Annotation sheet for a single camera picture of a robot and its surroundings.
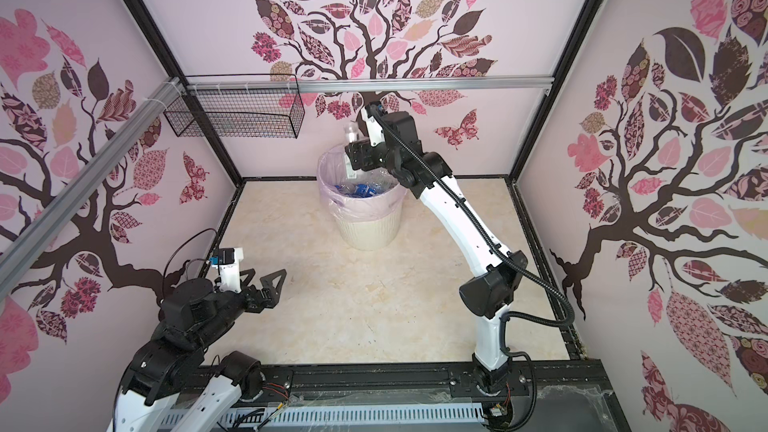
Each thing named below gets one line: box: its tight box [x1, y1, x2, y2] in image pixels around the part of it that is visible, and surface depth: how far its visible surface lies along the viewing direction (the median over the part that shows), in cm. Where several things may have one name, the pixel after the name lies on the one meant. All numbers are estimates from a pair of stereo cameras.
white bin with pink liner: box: [317, 144, 407, 251], surface depth 84 cm
